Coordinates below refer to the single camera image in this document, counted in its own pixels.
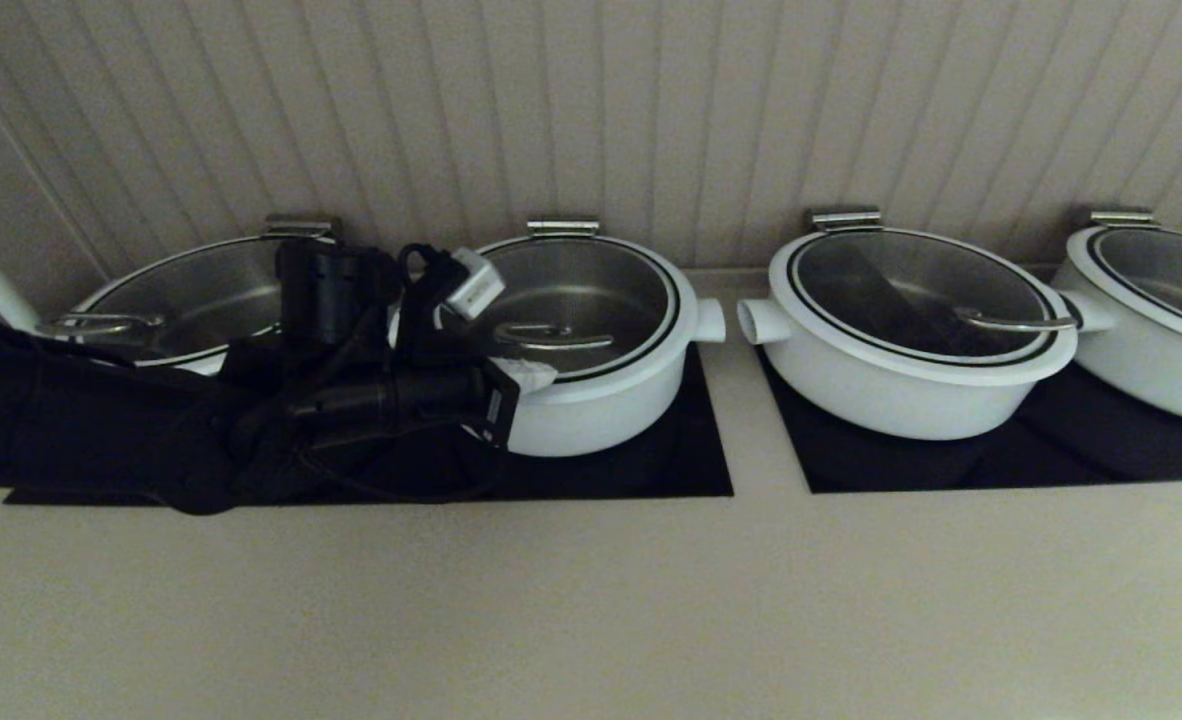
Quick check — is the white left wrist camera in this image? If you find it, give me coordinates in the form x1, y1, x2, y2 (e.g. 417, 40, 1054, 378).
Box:
447, 246, 508, 322

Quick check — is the small white-rimmed glass lid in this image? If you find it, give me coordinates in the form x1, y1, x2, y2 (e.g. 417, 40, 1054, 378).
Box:
471, 236, 700, 406

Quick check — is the black left camera cable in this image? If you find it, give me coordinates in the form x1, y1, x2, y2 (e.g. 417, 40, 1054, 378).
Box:
397, 242, 452, 293

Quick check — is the white pot far right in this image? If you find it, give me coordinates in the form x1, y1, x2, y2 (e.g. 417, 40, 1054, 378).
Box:
1063, 227, 1182, 357

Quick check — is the large white pot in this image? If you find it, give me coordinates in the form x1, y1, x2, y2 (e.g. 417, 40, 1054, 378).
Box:
1049, 288, 1182, 432
736, 297, 1064, 442
176, 345, 237, 377

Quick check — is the large white-rimmed glass lid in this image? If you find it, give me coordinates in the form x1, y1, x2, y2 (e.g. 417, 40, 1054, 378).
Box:
36, 236, 287, 369
766, 229, 1078, 388

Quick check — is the small white pot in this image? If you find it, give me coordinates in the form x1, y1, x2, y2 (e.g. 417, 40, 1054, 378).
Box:
496, 298, 728, 458

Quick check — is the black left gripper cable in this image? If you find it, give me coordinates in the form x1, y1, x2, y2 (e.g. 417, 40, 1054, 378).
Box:
296, 440, 500, 505

